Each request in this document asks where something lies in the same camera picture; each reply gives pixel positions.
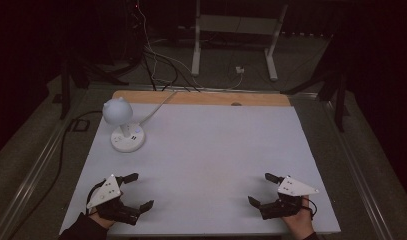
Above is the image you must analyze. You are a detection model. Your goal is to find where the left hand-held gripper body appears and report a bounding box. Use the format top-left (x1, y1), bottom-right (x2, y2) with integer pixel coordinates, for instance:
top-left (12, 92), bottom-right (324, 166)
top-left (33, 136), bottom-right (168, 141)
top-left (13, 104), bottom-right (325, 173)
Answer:
top-left (86, 173), bottom-right (142, 226)

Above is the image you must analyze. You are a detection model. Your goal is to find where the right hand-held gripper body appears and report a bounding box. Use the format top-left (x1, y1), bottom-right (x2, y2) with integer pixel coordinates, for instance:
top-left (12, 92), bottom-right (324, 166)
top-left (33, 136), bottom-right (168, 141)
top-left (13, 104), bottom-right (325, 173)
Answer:
top-left (258, 175), bottom-right (320, 221)

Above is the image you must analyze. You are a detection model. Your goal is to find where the person's right hand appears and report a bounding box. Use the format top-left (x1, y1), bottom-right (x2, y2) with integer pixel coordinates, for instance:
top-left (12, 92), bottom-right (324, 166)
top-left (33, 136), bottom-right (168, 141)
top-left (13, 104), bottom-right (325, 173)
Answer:
top-left (280, 195), bottom-right (316, 240)

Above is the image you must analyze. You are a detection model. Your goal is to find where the person's left hand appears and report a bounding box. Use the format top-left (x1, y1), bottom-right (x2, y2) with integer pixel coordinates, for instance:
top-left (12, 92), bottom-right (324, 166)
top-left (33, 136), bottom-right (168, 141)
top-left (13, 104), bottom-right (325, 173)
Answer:
top-left (88, 210), bottom-right (116, 231)

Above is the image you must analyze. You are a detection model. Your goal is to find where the white round desk lamp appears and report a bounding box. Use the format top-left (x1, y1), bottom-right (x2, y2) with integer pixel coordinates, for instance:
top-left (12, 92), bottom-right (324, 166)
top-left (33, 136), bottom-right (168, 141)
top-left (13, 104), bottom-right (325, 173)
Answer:
top-left (102, 96), bottom-right (146, 154)

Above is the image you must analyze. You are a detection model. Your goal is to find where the white table mat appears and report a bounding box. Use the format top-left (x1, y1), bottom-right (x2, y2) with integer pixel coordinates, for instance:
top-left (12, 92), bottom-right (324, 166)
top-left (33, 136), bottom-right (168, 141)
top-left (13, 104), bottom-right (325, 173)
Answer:
top-left (59, 102), bottom-right (341, 237)

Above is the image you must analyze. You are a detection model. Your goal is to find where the black tripod stand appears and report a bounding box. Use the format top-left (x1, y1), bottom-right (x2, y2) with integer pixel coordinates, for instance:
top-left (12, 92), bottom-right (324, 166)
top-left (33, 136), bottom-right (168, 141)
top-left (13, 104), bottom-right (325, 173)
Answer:
top-left (280, 64), bottom-right (350, 133)

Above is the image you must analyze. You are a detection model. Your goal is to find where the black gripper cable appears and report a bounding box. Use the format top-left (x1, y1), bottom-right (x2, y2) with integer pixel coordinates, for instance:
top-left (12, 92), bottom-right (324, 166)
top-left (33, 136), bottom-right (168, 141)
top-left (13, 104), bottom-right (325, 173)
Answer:
top-left (85, 179), bottom-right (107, 215)
top-left (302, 197), bottom-right (318, 220)

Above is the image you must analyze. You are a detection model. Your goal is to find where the black floor cable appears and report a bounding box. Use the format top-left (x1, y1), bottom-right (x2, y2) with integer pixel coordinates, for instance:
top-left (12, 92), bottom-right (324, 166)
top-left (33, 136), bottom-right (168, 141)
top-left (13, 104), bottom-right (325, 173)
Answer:
top-left (7, 110), bottom-right (104, 240)

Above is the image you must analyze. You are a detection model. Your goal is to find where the white lamp cable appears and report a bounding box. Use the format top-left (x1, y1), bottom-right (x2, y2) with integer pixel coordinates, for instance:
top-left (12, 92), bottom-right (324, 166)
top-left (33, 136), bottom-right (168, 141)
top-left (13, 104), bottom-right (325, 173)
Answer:
top-left (138, 90), bottom-right (179, 126)

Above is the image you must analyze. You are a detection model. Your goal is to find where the metal floor rail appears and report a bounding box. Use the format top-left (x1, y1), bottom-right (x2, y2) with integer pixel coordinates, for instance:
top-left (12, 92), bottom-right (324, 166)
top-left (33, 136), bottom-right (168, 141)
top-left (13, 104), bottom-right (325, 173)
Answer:
top-left (0, 87), bottom-right (89, 240)
top-left (323, 99), bottom-right (394, 240)

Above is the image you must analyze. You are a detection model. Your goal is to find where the bundle of black cables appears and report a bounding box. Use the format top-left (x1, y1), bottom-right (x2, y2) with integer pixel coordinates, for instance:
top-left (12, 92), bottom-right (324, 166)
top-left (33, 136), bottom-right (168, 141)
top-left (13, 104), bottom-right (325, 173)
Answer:
top-left (141, 46), bottom-right (202, 93)

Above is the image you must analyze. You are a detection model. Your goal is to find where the thin white floor cable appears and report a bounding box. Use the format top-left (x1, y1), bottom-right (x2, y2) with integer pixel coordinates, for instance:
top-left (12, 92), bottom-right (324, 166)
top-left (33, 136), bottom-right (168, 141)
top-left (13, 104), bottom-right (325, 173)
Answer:
top-left (136, 0), bottom-right (244, 91)

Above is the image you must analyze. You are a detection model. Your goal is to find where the white metal stand frame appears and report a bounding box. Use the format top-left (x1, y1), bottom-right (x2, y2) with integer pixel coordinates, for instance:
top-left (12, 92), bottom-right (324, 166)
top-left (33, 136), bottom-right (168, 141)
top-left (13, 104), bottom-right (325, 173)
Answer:
top-left (191, 0), bottom-right (289, 82)

